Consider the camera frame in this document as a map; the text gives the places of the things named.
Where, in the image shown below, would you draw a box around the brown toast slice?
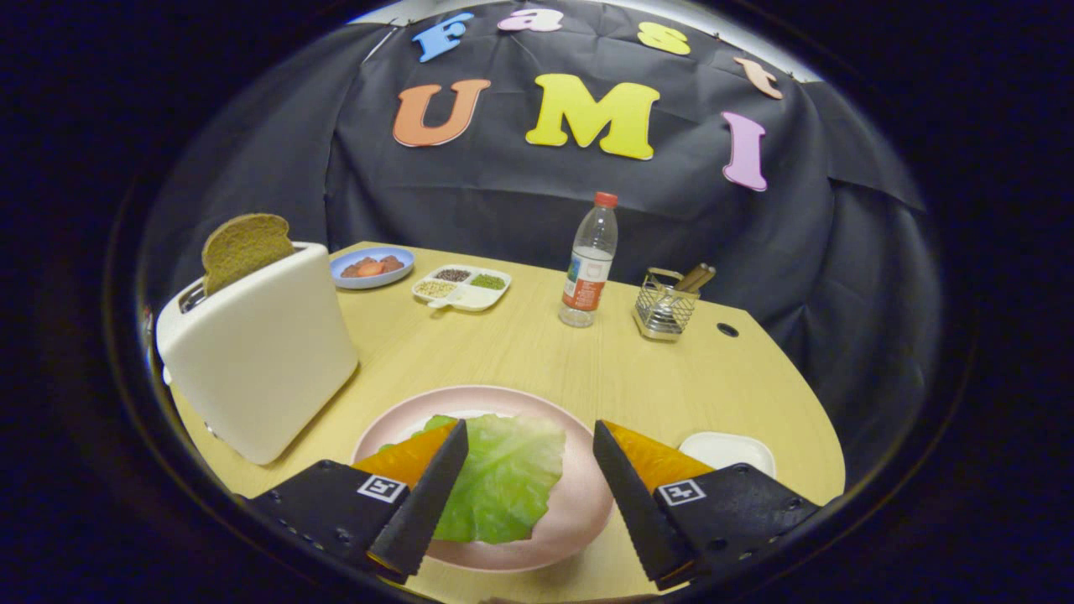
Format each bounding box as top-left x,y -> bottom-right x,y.
201,213 -> 296,296

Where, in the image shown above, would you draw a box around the black backdrop cloth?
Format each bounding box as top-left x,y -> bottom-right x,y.
138,0 -> 941,487

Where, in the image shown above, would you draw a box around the clear plastic water bottle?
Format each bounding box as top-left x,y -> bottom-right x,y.
559,192 -> 619,328

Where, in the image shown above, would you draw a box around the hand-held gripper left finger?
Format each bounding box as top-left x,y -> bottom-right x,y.
243,419 -> 469,584

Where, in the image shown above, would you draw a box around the pink round plate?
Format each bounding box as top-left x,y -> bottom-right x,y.
351,385 -> 616,574

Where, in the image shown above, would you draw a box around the blue plate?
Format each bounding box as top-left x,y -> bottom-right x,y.
330,247 -> 415,290

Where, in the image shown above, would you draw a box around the wire cutlery holder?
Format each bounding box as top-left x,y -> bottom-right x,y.
633,267 -> 701,342

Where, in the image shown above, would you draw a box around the white toaster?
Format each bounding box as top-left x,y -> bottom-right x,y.
155,242 -> 360,466

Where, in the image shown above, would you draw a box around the green lettuce leaf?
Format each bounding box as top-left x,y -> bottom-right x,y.
379,414 -> 567,544

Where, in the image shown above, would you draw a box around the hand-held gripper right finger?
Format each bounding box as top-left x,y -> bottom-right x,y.
592,420 -> 821,591

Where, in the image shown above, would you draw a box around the white square plate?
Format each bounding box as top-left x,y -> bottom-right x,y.
678,432 -> 777,479

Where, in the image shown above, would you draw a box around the red food pieces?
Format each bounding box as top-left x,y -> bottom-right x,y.
341,256 -> 405,279

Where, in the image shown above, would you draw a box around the white divided seed tray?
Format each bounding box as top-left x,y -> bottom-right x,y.
411,264 -> 512,312

